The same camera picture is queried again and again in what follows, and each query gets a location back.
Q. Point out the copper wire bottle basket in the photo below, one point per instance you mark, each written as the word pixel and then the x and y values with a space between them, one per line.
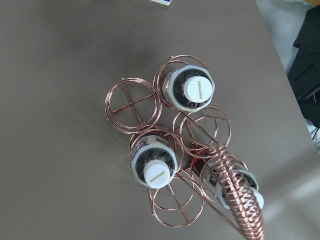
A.
pixel 137 107

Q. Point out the tea bottle middle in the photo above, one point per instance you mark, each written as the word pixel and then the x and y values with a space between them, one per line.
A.
pixel 153 161

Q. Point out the tea bottle rear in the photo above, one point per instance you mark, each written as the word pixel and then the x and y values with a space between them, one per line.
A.
pixel 189 88

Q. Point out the black case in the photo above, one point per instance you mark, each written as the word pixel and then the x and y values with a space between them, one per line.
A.
pixel 304 74

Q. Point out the tea bottle near handle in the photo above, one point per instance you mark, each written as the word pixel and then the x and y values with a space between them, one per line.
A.
pixel 211 184

